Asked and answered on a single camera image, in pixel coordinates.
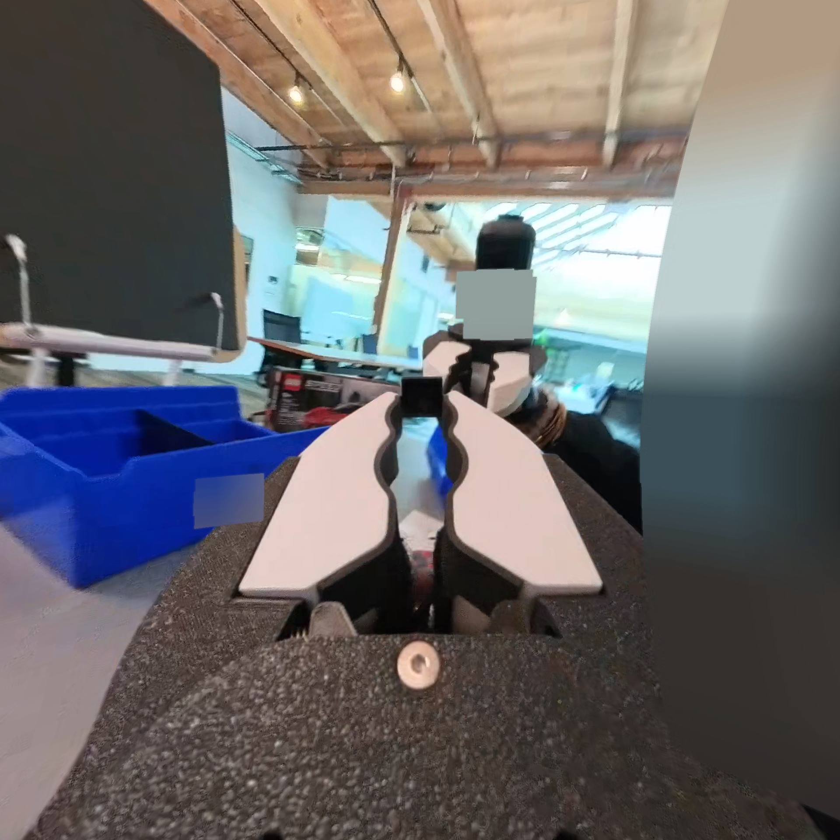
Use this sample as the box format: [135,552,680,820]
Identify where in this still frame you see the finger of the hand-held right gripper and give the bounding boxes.
[423,340,472,395]
[487,353,534,417]

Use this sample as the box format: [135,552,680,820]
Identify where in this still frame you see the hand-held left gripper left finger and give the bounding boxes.
[238,392,403,599]

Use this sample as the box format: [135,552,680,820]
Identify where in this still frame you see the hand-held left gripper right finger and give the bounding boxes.
[438,392,603,621]

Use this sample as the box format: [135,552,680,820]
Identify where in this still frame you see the black square lego piece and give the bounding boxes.
[400,376,442,417]

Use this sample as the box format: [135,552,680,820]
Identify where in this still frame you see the person's right forearm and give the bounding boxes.
[545,410,644,536]

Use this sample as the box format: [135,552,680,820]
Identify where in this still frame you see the black lego set box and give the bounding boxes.
[266,366,396,434]

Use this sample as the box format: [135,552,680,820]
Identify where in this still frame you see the person's right hand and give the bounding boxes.
[518,388,551,433]

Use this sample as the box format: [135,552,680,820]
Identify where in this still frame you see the wooden office desk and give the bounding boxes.
[248,335,424,373]

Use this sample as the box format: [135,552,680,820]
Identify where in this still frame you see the black office chair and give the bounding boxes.
[261,308,303,373]

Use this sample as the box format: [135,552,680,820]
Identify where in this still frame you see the blue divided plastic bin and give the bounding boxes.
[0,386,329,588]

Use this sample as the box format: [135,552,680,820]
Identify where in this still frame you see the white bar lamp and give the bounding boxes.
[0,322,221,362]

